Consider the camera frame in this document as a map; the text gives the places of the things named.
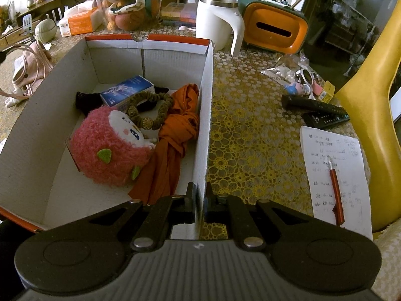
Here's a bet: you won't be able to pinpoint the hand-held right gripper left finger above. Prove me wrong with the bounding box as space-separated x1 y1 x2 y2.
83 182 197 253

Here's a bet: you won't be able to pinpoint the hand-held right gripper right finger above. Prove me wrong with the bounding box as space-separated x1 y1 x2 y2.
204 182 317 251

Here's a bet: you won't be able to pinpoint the brown beaded bracelet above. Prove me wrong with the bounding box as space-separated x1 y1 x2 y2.
125 92 174 130

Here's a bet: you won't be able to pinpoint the blue and white small box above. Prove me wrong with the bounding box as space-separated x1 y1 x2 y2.
99 75 155 107

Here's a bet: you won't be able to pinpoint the black cloth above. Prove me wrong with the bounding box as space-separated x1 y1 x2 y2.
75 85 171 116

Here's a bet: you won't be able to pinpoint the red and white cardboard box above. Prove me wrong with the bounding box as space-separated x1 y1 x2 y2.
0 34 215 240

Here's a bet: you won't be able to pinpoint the white plush keychain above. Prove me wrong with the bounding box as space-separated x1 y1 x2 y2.
5 88 29 109

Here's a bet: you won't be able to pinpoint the pink fabric bag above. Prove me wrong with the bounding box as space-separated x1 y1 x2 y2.
12 40 54 96

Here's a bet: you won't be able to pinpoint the orange cloth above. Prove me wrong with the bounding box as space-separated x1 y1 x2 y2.
128 83 201 206

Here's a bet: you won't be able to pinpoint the pink plush toy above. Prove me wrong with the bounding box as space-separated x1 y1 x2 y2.
68 105 159 189

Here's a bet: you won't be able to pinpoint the red pen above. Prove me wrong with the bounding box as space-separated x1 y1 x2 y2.
327 155 345 226

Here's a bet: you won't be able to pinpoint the white handwritten notepad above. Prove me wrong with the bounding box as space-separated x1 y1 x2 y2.
299 125 374 242

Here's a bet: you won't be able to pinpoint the rounded black remote control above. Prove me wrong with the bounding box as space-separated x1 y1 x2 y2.
281 95 345 113

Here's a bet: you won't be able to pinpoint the flat black remote control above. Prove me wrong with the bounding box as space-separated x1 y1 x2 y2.
302 110 350 130

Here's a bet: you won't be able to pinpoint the small pink toy figure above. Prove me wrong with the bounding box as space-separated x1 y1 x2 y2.
283 82 311 96

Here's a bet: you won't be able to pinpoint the clear plastic wrapper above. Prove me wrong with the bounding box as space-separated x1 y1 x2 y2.
259 55 303 84

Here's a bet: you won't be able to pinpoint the white sunglasses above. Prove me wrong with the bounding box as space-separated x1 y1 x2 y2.
294 69 320 85

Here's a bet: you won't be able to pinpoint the small yellow box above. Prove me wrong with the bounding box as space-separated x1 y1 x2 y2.
321 81 336 102

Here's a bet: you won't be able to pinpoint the orange and green tissue holder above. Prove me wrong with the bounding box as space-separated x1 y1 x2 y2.
237 0 309 54

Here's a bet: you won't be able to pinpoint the white mug with steel rim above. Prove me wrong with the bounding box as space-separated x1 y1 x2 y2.
196 0 245 56

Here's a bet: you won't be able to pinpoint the flat storage box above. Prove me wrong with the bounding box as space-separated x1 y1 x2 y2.
160 3 198 27

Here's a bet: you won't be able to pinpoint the orange and white tissue box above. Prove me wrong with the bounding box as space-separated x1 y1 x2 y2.
59 2 104 37

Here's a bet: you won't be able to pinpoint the grey round container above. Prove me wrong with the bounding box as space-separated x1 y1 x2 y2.
34 18 58 43

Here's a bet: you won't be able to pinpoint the glass sliding door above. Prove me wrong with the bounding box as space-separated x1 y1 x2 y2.
301 0 401 79

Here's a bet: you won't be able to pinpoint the wooden cabinet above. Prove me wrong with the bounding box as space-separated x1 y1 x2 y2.
0 0 94 47

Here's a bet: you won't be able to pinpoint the grey perforated stand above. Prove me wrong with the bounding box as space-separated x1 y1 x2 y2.
22 14 34 36

